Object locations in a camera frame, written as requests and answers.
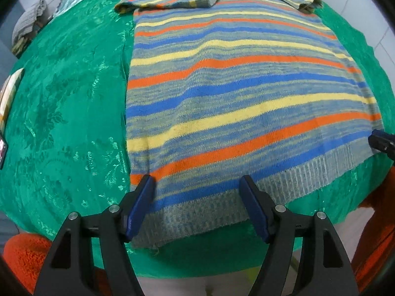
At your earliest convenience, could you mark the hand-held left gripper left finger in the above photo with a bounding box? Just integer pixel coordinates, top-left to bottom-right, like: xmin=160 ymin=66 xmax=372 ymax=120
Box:
xmin=33 ymin=174 xmax=156 ymax=296

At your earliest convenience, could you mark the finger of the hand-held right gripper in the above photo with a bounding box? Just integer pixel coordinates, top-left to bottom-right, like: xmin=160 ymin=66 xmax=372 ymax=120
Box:
xmin=368 ymin=129 xmax=395 ymax=161

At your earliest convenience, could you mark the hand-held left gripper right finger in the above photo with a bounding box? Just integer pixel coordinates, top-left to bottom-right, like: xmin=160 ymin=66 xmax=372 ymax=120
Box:
xmin=239 ymin=174 xmax=358 ymax=296

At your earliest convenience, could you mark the striped knitted sweater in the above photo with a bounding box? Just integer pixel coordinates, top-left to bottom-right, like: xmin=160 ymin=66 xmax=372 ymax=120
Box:
xmin=115 ymin=0 xmax=385 ymax=250

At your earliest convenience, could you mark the green patterned blanket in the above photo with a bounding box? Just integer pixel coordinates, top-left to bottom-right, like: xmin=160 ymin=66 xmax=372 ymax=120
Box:
xmin=0 ymin=0 xmax=395 ymax=277

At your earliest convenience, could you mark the black phone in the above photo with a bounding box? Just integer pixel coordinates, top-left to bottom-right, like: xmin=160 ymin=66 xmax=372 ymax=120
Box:
xmin=0 ymin=136 xmax=9 ymax=171

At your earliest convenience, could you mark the cream flat box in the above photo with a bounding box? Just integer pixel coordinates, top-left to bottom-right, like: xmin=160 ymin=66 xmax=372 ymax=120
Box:
xmin=0 ymin=67 xmax=25 ymax=134

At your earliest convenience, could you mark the grey knitted cloth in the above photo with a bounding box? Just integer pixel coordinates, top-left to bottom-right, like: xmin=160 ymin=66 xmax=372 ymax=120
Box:
xmin=12 ymin=0 xmax=49 ymax=54

